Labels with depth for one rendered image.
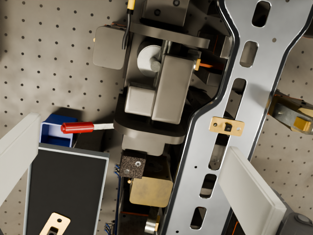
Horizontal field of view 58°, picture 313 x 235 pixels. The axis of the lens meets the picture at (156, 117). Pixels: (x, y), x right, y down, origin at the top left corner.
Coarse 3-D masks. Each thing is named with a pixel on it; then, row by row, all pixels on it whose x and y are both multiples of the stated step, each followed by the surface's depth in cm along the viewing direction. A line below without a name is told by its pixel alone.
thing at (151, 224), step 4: (152, 208) 69; (156, 208) 69; (152, 212) 67; (156, 212) 68; (148, 216) 65; (152, 216) 66; (156, 216) 66; (148, 220) 64; (152, 220) 65; (156, 220) 66; (148, 224) 64; (152, 224) 64; (156, 224) 65; (148, 228) 64; (152, 228) 64; (156, 228) 65; (148, 232) 64; (152, 232) 64
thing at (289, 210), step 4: (272, 188) 17; (276, 192) 17; (280, 196) 16; (284, 200) 16; (284, 204) 15; (288, 208) 15; (288, 212) 15; (292, 212) 15; (284, 216) 14; (284, 220) 14; (280, 224) 14; (280, 228) 14; (276, 232) 14
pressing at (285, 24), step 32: (224, 0) 59; (256, 0) 60; (256, 32) 62; (288, 32) 63; (256, 64) 64; (224, 96) 66; (256, 96) 67; (192, 128) 68; (256, 128) 70; (192, 160) 71; (192, 192) 74; (224, 224) 79
